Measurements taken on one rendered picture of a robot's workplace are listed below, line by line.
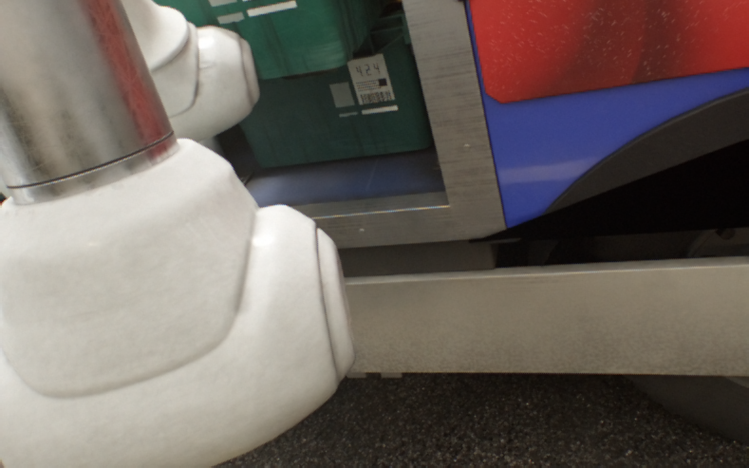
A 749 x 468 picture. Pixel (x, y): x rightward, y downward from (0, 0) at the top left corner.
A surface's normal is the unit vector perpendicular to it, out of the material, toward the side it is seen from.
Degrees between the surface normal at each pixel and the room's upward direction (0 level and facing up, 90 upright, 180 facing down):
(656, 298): 90
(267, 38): 99
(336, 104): 94
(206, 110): 104
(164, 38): 61
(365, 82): 94
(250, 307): 48
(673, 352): 90
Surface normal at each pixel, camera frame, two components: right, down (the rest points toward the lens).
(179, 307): 0.26, 0.10
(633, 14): -0.25, 0.53
